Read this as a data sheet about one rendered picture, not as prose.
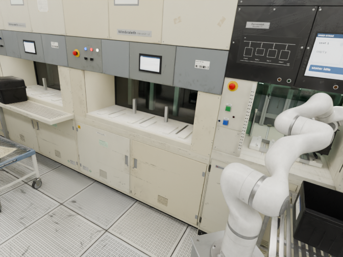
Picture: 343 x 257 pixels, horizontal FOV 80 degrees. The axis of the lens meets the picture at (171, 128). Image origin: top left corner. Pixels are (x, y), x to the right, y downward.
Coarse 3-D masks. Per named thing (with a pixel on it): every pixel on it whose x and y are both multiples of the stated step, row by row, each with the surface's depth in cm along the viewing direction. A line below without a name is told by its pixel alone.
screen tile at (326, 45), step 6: (318, 42) 105; (324, 42) 104; (330, 42) 103; (336, 42) 102; (318, 48) 106; (324, 48) 105; (330, 48) 104; (336, 48) 103; (342, 48) 102; (318, 54) 107; (336, 54) 104; (342, 54) 102; (312, 60) 109; (318, 60) 108; (324, 60) 107; (330, 60) 105; (336, 60) 104
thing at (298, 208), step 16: (304, 192) 115; (320, 192) 111; (336, 192) 107; (304, 208) 93; (320, 208) 114; (336, 208) 109; (304, 224) 93; (320, 224) 90; (336, 224) 87; (304, 240) 96; (320, 240) 92; (336, 240) 89; (336, 256) 91
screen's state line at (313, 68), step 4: (312, 68) 110; (316, 68) 109; (320, 68) 108; (324, 68) 108; (328, 68) 107; (332, 68) 106; (336, 68) 105; (340, 68) 105; (324, 72) 108; (328, 72) 107; (332, 72) 107; (336, 72) 106; (340, 72) 105
